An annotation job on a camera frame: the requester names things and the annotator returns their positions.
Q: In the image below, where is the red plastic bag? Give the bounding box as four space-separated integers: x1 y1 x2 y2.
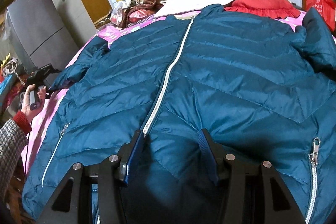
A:
305 0 335 32

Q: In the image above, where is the clutter pile beside bed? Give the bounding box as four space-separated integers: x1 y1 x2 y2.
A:
1 53 28 126

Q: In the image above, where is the person's left hand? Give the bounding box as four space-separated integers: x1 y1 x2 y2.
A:
20 84 47 123

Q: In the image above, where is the grey refrigerator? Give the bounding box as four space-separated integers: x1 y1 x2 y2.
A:
7 0 79 72

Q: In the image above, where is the red ruffled pillow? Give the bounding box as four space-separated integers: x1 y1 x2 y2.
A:
224 0 301 19

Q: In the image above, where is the dark teal puffer jacket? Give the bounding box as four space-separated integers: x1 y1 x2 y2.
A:
22 5 335 223

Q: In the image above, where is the grey knit sleeve forearm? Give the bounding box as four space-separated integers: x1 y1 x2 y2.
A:
0 111 31 201

